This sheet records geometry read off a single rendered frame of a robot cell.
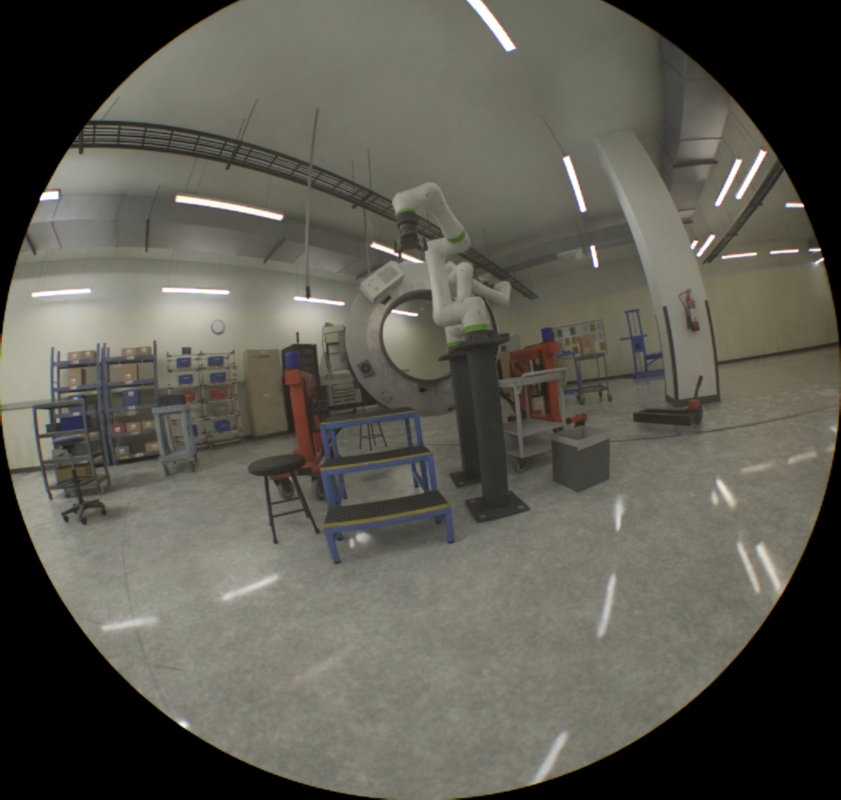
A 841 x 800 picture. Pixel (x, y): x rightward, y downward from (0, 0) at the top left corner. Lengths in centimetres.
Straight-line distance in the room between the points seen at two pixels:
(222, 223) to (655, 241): 626
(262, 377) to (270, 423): 101
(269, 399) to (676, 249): 765
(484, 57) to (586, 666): 443
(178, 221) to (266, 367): 361
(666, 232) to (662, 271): 59
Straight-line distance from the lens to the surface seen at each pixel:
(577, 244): 726
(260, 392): 634
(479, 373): 142
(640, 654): 92
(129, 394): 600
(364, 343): 236
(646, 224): 443
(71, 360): 639
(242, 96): 405
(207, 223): 498
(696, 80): 434
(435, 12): 361
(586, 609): 101
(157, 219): 496
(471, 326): 145
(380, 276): 236
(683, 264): 433
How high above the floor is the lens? 75
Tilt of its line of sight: 1 degrees up
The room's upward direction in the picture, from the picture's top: 8 degrees counter-clockwise
